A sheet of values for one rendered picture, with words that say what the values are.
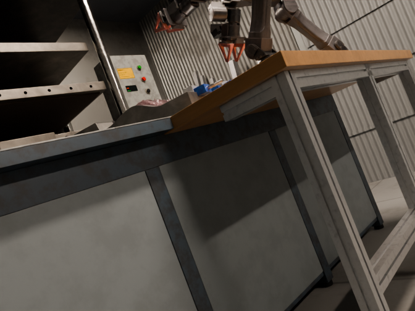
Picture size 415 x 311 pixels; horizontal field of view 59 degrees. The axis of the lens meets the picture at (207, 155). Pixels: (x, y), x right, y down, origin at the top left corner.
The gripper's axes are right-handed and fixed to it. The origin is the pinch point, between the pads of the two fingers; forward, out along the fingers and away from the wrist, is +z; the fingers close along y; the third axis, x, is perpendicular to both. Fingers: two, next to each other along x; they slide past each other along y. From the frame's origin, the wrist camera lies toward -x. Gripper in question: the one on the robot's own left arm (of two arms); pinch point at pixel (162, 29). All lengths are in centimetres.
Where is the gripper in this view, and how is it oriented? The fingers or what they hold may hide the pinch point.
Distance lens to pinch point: 153.7
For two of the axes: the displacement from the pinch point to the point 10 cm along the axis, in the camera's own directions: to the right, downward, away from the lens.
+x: 3.8, 9.2, -0.6
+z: -6.6, 3.2, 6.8
